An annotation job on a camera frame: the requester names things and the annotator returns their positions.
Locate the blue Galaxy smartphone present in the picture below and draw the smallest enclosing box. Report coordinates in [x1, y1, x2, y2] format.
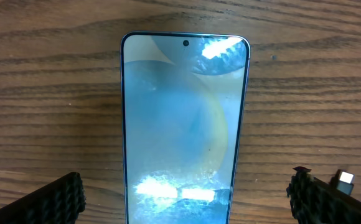
[120, 31, 251, 224]

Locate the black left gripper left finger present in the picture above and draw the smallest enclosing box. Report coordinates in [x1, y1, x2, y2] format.
[0, 172, 86, 224]

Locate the black USB charging cable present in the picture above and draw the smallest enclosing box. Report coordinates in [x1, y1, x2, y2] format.
[329, 169, 355, 197]

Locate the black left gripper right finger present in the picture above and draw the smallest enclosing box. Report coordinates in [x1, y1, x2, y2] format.
[286, 166, 361, 224]

